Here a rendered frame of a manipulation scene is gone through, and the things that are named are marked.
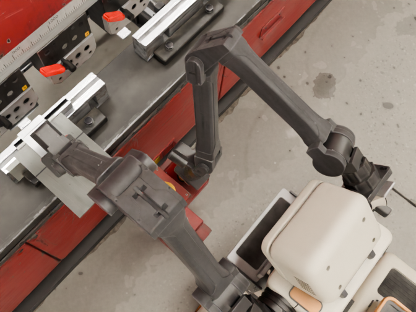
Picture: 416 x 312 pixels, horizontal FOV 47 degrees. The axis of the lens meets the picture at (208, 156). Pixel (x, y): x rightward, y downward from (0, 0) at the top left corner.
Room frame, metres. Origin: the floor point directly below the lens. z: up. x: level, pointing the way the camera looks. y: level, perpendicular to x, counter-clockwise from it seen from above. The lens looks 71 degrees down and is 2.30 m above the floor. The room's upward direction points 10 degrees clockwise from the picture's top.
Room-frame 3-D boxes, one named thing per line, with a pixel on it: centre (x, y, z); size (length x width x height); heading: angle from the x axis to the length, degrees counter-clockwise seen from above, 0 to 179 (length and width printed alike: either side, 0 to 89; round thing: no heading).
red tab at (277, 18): (1.23, -0.18, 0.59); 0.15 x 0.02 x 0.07; 148
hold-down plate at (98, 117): (0.45, 0.43, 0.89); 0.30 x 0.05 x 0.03; 148
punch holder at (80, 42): (0.59, 0.41, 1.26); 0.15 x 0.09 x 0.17; 148
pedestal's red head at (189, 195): (0.43, 0.10, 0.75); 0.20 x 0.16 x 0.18; 149
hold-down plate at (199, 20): (0.93, 0.13, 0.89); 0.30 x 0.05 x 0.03; 148
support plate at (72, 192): (0.37, 0.38, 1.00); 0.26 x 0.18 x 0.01; 58
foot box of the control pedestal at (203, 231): (0.41, 0.08, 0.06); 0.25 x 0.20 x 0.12; 59
